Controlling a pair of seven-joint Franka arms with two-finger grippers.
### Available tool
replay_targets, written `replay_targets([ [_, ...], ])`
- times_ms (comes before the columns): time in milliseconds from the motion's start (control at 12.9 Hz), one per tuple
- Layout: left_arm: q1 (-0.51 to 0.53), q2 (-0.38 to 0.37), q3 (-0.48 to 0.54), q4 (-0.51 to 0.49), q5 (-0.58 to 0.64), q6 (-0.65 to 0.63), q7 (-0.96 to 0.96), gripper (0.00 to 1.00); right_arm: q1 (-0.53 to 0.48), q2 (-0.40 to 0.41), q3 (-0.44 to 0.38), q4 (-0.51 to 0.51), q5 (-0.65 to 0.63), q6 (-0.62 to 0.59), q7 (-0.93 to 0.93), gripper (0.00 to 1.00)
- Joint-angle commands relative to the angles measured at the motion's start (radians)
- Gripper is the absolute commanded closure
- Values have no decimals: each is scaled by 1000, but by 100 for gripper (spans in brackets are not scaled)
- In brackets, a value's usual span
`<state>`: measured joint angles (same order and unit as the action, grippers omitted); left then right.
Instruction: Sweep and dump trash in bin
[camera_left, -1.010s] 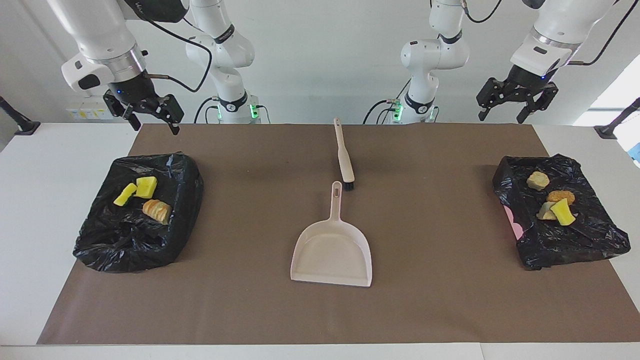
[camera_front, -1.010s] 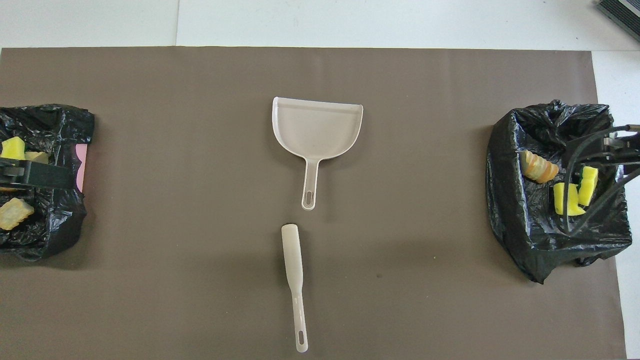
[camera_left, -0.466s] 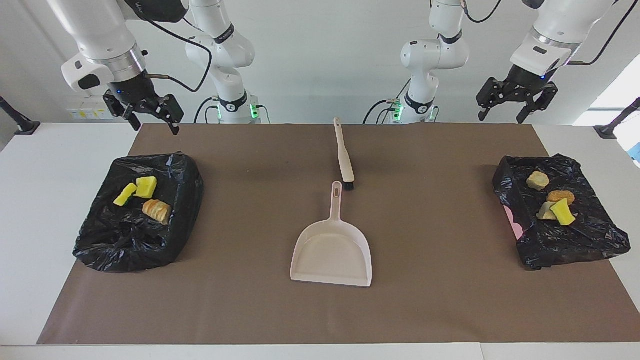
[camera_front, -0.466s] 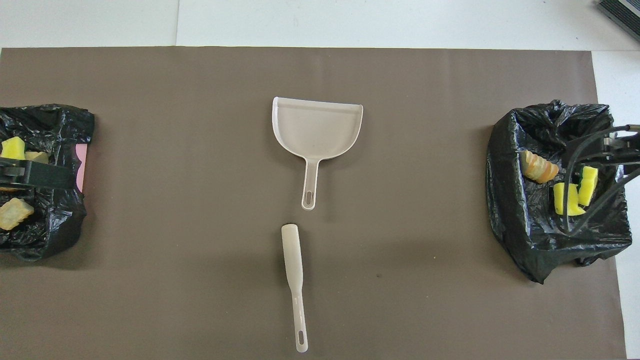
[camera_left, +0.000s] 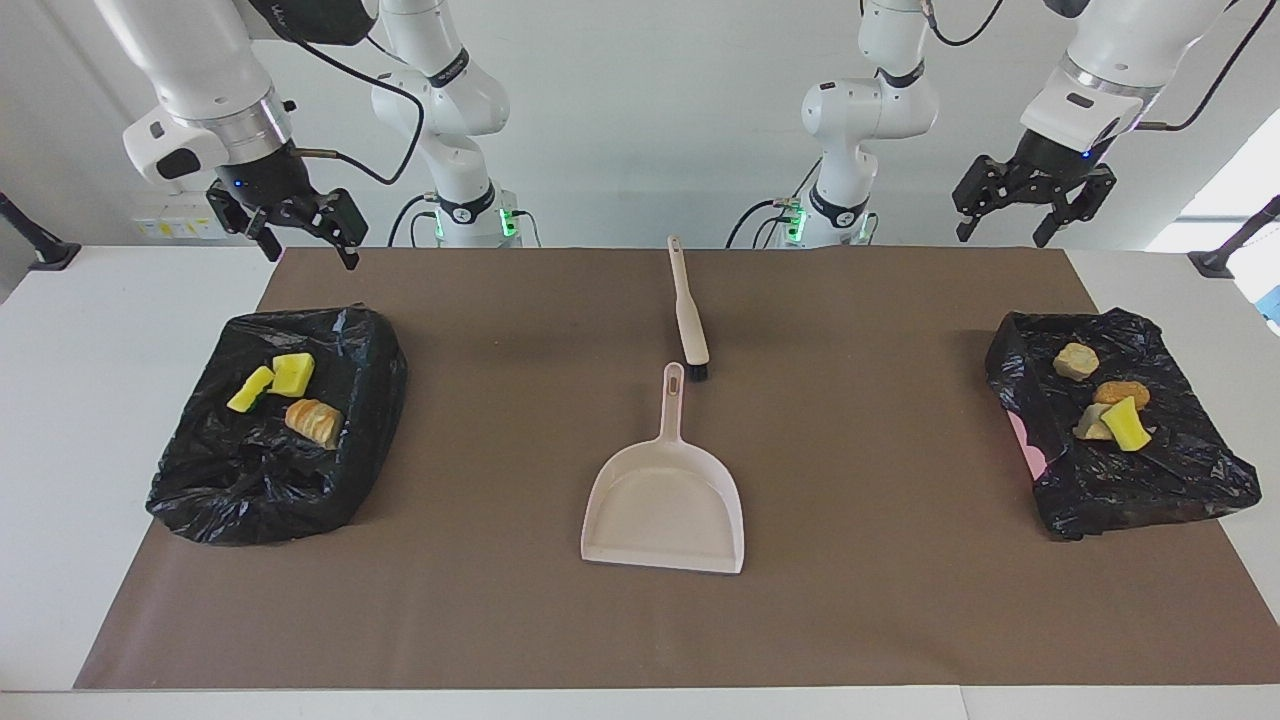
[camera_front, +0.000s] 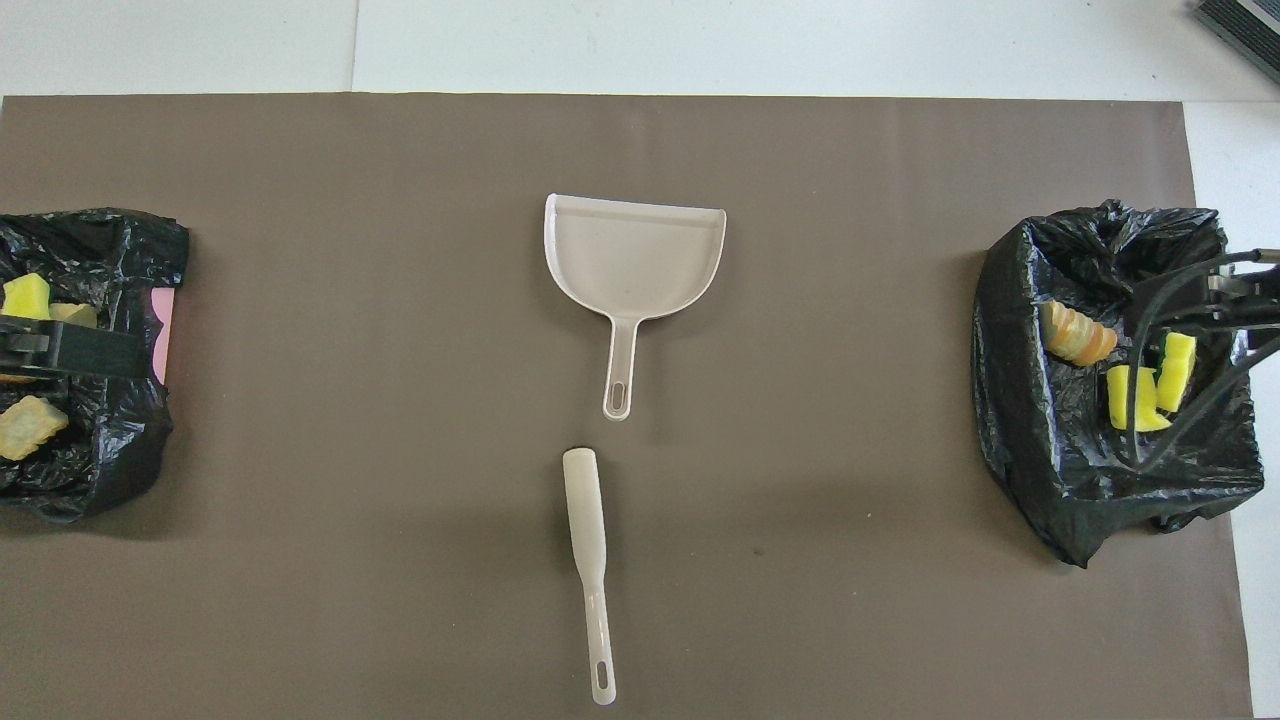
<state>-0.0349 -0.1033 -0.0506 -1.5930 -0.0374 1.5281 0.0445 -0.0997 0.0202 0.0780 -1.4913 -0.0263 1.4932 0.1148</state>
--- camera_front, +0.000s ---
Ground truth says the beige hand brush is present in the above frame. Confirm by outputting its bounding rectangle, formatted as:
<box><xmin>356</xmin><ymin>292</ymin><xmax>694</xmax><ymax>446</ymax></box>
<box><xmin>562</xmin><ymin>448</ymin><xmax>618</xmax><ymax>707</ymax></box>

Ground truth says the notched yellow sponge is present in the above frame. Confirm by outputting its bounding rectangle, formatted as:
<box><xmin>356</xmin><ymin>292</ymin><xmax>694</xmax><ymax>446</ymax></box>
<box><xmin>1105</xmin><ymin>365</ymin><xmax>1173</xmax><ymax>433</ymax></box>

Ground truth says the pink bin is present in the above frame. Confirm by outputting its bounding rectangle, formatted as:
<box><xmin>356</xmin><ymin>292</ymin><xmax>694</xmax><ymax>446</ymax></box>
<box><xmin>150</xmin><ymin>288</ymin><xmax>179</xmax><ymax>386</ymax></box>

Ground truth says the large beige croissant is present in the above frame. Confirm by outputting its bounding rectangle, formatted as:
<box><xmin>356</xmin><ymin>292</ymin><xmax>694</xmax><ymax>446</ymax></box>
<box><xmin>1040</xmin><ymin>300</ymin><xmax>1119</xmax><ymax>368</ymax></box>

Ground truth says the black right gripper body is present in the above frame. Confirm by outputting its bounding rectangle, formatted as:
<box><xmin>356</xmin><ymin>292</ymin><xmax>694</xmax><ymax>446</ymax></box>
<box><xmin>1205</xmin><ymin>268</ymin><xmax>1280</xmax><ymax>331</ymax></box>

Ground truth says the green and yellow sponge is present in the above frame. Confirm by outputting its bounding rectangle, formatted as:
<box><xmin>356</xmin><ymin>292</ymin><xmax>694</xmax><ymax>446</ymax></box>
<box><xmin>2</xmin><ymin>273</ymin><xmax>52</xmax><ymax>321</ymax></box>

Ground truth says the orange striped croissant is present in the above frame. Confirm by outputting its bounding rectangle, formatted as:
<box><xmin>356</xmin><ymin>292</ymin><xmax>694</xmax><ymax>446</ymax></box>
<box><xmin>0</xmin><ymin>395</ymin><xmax>70</xmax><ymax>462</ymax></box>

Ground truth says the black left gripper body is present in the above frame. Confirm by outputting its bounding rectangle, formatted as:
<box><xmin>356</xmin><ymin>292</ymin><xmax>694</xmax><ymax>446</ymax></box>
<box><xmin>0</xmin><ymin>316</ymin><xmax>53</xmax><ymax>379</ymax></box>

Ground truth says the brown table mat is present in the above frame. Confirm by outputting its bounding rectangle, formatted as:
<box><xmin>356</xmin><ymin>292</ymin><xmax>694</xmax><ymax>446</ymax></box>
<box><xmin>0</xmin><ymin>93</ymin><xmax>1256</xmax><ymax>720</ymax></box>

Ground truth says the dark ribbed device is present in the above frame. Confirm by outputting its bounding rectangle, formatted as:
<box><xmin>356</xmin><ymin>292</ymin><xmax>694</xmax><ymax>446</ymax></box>
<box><xmin>1195</xmin><ymin>0</ymin><xmax>1280</xmax><ymax>86</ymax></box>

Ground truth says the beige plastic dustpan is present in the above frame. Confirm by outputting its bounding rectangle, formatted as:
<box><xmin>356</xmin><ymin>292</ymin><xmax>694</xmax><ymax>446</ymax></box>
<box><xmin>544</xmin><ymin>193</ymin><xmax>728</xmax><ymax>421</ymax></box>

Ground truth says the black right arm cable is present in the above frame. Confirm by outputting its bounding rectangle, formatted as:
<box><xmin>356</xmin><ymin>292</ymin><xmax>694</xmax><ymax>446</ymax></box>
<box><xmin>1125</xmin><ymin>248</ymin><xmax>1280</xmax><ymax>473</ymax></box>

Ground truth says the crumpled black trash bag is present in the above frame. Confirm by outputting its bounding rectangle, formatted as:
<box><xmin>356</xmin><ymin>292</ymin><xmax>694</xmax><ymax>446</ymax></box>
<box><xmin>0</xmin><ymin>207</ymin><xmax>191</xmax><ymax>526</ymax></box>

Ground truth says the open black bag-lined bin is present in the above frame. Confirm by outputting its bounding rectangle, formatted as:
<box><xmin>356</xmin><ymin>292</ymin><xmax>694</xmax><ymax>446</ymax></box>
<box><xmin>972</xmin><ymin>199</ymin><xmax>1265</xmax><ymax>569</ymax></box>

